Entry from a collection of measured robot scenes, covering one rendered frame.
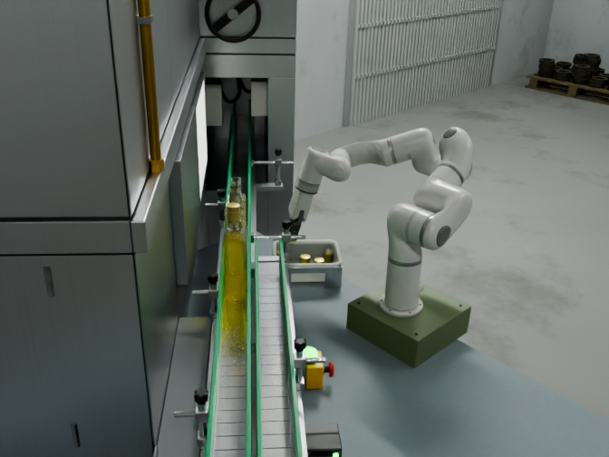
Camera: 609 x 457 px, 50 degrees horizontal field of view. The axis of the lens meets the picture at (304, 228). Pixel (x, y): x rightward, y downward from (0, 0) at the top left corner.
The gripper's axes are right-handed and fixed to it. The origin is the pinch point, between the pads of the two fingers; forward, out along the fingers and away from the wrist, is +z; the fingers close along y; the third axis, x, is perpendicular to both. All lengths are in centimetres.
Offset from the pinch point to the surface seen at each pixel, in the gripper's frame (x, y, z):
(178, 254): -36, 42, -6
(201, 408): -26, 88, 1
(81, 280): -53, 88, -23
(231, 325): -18, 46, 9
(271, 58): -13, -73, -37
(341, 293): 18.9, 12.3, 12.5
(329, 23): 61, -380, -20
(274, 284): -6.3, 26.6, 5.8
